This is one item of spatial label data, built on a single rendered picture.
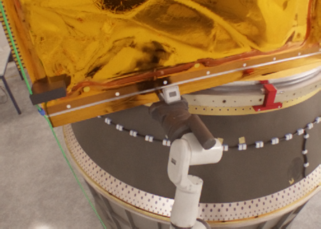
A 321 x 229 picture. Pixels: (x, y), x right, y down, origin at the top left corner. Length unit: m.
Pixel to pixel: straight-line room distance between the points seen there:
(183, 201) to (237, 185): 0.52
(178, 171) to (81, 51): 0.37
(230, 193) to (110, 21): 0.87
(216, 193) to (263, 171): 0.24
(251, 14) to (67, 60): 0.54
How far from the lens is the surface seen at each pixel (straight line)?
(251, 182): 1.12
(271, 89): 0.92
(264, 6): 0.78
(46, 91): 0.62
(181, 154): 0.54
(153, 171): 1.08
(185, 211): 0.62
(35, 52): 0.63
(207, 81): 0.82
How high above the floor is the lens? 2.21
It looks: 38 degrees down
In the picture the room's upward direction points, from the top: 4 degrees counter-clockwise
